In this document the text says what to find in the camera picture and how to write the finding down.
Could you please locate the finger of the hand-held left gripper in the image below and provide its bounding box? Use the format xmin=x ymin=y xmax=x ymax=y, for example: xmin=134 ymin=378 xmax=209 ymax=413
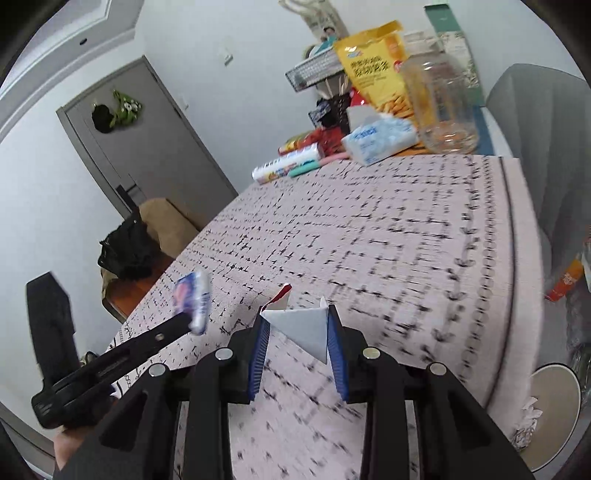
xmin=108 ymin=314 xmax=195 ymax=367

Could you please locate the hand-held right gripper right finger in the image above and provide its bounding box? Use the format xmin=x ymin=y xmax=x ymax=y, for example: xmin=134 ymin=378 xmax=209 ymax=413
xmin=325 ymin=305 xmax=536 ymax=480

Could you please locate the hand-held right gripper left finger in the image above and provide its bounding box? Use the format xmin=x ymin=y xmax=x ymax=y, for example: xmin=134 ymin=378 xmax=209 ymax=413
xmin=55 ymin=316 xmax=273 ymax=480

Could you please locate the white paper piece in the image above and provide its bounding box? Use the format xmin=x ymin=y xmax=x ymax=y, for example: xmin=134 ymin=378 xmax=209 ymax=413
xmin=260 ymin=295 xmax=331 ymax=365

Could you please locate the blue snack wrapper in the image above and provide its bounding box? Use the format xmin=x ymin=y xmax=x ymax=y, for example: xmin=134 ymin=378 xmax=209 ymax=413
xmin=172 ymin=270 xmax=213 ymax=335

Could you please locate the red white wrapper scrap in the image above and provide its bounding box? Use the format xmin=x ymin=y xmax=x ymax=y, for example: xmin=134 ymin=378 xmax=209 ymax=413
xmin=261 ymin=284 xmax=293 ymax=315

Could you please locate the white tissue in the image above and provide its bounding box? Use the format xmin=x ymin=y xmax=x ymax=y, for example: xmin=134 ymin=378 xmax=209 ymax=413
xmin=523 ymin=394 xmax=544 ymax=422

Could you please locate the printed paper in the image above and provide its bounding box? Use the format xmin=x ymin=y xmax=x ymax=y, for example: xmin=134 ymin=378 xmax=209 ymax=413
xmin=514 ymin=422 xmax=537 ymax=452

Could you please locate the white waste bin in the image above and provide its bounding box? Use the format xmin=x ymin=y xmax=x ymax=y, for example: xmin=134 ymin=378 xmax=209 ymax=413
xmin=510 ymin=362 xmax=583 ymax=472

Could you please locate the person's left hand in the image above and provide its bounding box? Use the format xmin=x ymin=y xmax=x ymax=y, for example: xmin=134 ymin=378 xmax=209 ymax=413
xmin=53 ymin=422 xmax=100 ymax=472

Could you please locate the wooden side table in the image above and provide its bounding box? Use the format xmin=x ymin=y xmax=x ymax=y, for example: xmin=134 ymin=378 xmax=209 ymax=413
xmin=104 ymin=251 xmax=174 ymax=324

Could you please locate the black bag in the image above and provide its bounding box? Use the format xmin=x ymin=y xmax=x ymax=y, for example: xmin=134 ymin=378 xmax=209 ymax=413
xmin=97 ymin=208 xmax=155 ymax=280

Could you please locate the brown chair cover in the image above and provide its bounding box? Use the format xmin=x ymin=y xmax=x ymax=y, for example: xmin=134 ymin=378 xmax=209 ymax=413
xmin=139 ymin=198 xmax=201 ymax=259

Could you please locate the patterned pink tablecloth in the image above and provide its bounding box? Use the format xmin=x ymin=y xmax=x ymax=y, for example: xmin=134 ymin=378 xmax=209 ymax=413
xmin=99 ymin=154 xmax=546 ymax=480

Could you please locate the grey door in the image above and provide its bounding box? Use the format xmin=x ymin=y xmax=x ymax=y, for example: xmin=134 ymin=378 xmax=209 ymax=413
xmin=56 ymin=55 xmax=238 ymax=220

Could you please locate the cling film box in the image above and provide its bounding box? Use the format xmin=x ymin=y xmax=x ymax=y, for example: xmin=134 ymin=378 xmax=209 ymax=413
xmin=252 ymin=143 xmax=321 ymax=185

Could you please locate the teal pen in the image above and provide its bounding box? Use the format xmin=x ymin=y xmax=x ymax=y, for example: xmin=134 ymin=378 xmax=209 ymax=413
xmin=288 ymin=159 xmax=321 ymax=178

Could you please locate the black hanging item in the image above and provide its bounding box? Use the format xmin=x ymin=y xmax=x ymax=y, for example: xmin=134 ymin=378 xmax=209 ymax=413
xmin=91 ymin=104 xmax=115 ymax=134

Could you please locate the red snack pack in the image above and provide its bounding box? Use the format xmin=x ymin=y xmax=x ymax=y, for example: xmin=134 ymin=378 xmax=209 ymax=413
xmin=278 ymin=128 xmax=345 ymax=158

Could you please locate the soft tissue pack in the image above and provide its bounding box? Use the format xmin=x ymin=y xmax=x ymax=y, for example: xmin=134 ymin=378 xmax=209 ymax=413
xmin=341 ymin=105 xmax=420 ymax=167

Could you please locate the green plush toy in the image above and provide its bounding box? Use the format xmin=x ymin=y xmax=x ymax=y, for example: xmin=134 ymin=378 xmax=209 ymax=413
xmin=112 ymin=89 xmax=144 ymax=127

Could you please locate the orange packet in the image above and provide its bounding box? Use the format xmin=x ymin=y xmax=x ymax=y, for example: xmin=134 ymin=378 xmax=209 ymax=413
xmin=545 ymin=258 xmax=585 ymax=302

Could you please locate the dark blue small pack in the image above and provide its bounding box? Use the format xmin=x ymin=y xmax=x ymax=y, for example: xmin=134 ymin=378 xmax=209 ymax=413
xmin=308 ymin=99 xmax=331 ymax=126

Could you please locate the black mesh pen holder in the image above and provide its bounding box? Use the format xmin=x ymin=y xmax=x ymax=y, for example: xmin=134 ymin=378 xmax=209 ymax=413
xmin=321 ymin=90 xmax=354 ymax=130

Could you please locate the clear plastic jar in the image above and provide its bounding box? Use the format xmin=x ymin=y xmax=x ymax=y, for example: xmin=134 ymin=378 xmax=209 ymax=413
xmin=401 ymin=50 xmax=481 ymax=155

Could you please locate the yellow snack bag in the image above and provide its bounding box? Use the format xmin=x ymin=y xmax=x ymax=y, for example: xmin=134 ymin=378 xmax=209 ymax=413
xmin=333 ymin=21 xmax=416 ymax=121

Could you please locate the grey chair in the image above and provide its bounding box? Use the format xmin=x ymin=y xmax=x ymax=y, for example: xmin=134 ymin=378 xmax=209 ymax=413
xmin=485 ymin=64 xmax=591 ymax=296

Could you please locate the tall green box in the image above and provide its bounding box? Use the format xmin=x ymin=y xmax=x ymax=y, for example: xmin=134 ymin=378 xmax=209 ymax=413
xmin=424 ymin=4 xmax=485 ymax=107

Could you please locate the printed tote bag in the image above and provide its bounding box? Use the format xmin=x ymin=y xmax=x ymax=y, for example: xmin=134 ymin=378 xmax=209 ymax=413
xmin=279 ymin=0 xmax=352 ymax=47

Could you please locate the black wire basket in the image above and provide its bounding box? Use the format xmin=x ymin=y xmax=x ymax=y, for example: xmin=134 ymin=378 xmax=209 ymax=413
xmin=285 ymin=50 xmax=348 ymax=92

